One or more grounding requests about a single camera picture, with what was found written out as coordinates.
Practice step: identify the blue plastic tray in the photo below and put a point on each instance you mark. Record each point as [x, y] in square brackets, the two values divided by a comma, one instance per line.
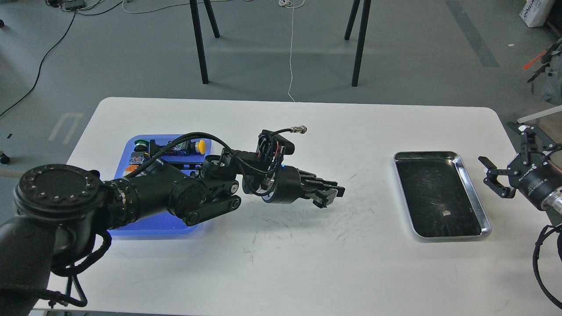
[163, 225]

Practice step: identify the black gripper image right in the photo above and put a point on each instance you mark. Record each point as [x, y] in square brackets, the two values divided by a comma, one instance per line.
[531, 172]

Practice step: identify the green push button switch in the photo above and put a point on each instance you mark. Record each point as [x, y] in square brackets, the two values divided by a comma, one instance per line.
[141, 145]

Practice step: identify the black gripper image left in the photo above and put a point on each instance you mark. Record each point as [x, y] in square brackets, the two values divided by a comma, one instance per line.
[293, 183]

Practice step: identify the black table leg pair right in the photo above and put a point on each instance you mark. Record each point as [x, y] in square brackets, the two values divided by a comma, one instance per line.
[361, 36]

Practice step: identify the black table leg pair left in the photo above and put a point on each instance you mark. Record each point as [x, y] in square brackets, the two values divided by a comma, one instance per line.
[199, 45]

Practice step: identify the black table leg pair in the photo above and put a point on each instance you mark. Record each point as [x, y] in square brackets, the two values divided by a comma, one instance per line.
[199, 45]
[361, 36]

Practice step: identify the white cardboard box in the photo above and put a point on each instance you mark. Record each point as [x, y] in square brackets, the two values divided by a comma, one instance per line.
[535, 12]

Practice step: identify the yellow push button switch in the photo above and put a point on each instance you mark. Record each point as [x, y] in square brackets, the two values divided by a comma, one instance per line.
[189, 148]

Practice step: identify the silver metal tray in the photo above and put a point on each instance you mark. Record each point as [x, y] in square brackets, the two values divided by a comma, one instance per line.
[441, 201]

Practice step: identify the grey backpack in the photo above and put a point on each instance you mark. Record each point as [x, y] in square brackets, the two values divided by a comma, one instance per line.
[550, 65]

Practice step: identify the orange white small component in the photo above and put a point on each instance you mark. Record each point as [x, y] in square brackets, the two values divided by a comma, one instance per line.
[136, 159]

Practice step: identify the black robot arm image left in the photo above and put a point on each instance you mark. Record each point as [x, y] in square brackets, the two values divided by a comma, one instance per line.
[64, 214]

